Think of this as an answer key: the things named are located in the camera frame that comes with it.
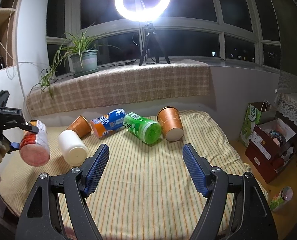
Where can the striped yellow table cloth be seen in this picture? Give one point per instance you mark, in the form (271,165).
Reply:
(145,191)

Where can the brown paper cup left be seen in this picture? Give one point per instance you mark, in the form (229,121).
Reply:
(80,126)

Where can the white plastic cup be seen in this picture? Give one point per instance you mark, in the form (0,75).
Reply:
(72,148)

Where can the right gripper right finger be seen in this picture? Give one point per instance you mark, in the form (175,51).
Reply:
(251,217)

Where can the green tea cup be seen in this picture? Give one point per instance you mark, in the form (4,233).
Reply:
(146,130)

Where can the blue orange printed cup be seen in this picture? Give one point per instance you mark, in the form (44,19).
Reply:
(107,123)

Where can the white lace cloth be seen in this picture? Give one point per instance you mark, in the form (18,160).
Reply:
(287,106)

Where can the red orange-print cup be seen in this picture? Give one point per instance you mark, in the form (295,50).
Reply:
(34,148)

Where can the white ring light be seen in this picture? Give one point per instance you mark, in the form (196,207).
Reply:
(141,10)

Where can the green cardboard box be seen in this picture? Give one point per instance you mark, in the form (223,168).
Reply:
(257,113)

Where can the potted spider plant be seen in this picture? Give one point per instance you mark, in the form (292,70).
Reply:
(80,49)

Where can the red cardboard box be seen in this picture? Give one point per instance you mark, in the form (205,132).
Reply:
(270,148)

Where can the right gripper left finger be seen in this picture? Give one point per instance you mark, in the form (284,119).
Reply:
(41,216)

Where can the brown paper cup right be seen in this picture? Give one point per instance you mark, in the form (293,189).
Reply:
(171,125)

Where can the black tripod stand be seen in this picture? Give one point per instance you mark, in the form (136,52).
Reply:
(152,47)

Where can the cup lying on floor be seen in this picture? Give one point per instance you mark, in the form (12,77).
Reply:
(282,198)

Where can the brown paper cup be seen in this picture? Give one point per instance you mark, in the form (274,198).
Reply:
(80,126)
(171,125)

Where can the plaid beige sill cloth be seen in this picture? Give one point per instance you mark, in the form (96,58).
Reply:
(120,86)

